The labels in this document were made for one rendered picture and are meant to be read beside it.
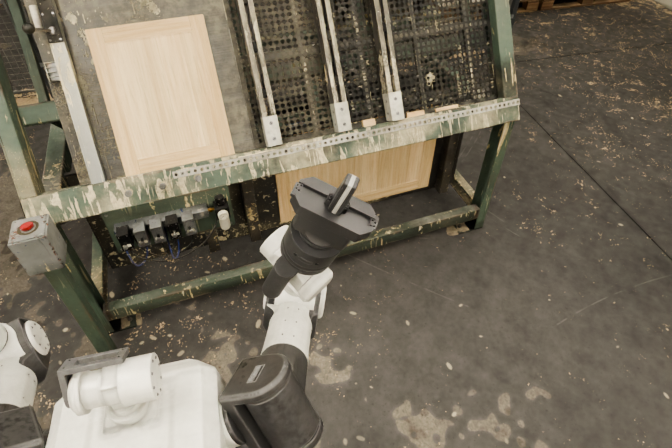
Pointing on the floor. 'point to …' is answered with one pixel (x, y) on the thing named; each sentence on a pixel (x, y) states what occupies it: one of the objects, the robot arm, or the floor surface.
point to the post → (80, 308)
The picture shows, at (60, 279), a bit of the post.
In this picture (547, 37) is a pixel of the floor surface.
